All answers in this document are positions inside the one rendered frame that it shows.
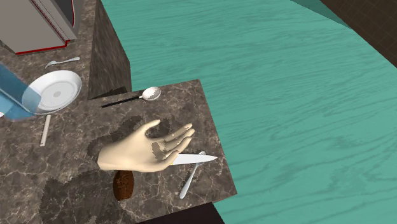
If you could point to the beige hand figure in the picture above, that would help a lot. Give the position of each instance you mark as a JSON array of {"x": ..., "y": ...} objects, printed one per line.
[{"x": 133, "y": 153}]

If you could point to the small silver spoon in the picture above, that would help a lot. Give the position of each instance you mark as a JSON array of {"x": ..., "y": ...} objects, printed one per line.
[{"x": 63, "y": 61}]

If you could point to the brown oval loaf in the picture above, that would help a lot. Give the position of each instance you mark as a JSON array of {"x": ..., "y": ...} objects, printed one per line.
[{"x": 123, "y": 185}]

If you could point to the white plate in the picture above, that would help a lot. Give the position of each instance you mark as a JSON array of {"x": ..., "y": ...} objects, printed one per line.
[{"x": 57, "y": 90}]

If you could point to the clear blue glass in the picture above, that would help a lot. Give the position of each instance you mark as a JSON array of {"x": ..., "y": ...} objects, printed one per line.
[{"x": 12, "y": 99}]

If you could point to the white stick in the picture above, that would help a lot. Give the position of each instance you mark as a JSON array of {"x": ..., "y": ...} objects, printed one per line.
[{"x": 45, "y": 130}]

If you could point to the white blade knife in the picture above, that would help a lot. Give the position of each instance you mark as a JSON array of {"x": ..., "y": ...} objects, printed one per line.
[{"x": 192, "y": 158}]

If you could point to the grey appliance with red trim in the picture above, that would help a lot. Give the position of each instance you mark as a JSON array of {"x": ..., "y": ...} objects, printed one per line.
[{"x": 31, "y": 24}]

